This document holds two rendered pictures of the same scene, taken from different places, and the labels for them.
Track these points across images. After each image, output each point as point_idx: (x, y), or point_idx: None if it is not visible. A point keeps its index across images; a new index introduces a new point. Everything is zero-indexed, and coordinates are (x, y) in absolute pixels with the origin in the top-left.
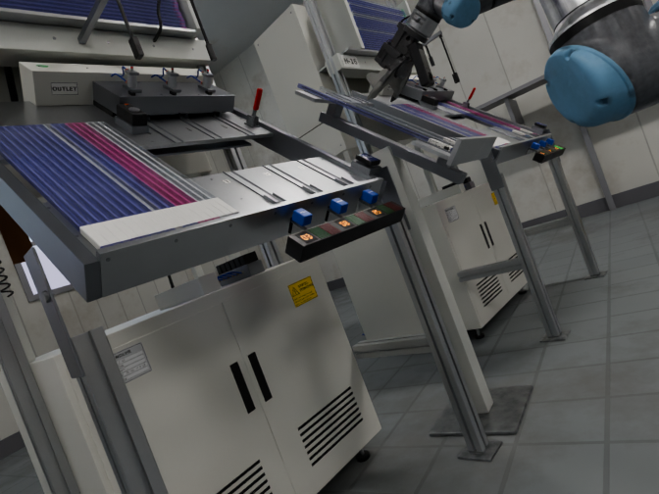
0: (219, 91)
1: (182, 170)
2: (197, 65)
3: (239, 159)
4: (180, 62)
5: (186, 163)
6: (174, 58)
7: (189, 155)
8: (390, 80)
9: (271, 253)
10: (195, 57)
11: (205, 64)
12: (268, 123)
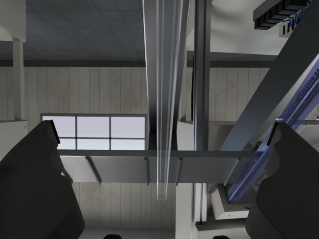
0: (253, 191)
1: (222, 129)
2: (207, 224)
3: (201, 123)
4: (228, 225)
5: (216, 134)
6: (240, 227)
7: (211, 141)
8: (274, 206)
9: (210, 17)
10: (217, 232)
11: (200, 225)
12: (250, 142)
